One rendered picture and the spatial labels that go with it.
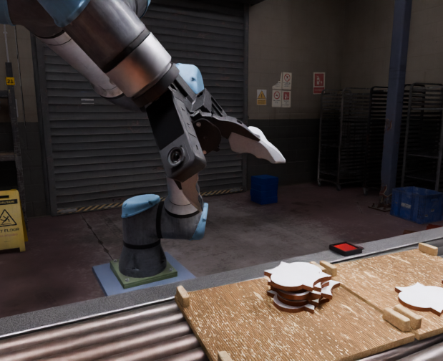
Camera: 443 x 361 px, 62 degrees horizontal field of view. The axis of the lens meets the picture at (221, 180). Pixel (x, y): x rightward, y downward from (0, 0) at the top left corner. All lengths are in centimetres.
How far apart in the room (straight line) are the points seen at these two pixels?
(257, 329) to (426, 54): 626
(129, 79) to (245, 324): 58
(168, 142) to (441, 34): 642
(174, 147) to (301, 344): 51
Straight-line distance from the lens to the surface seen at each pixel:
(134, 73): 45
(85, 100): 534
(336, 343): 82
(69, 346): 88
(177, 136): 44
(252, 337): 80
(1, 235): 421
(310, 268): 94
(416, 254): 134
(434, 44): 678
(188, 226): 109
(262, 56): 659
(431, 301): 102
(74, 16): 45
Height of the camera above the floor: 138
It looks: 11 degrees down
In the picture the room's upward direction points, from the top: straight up
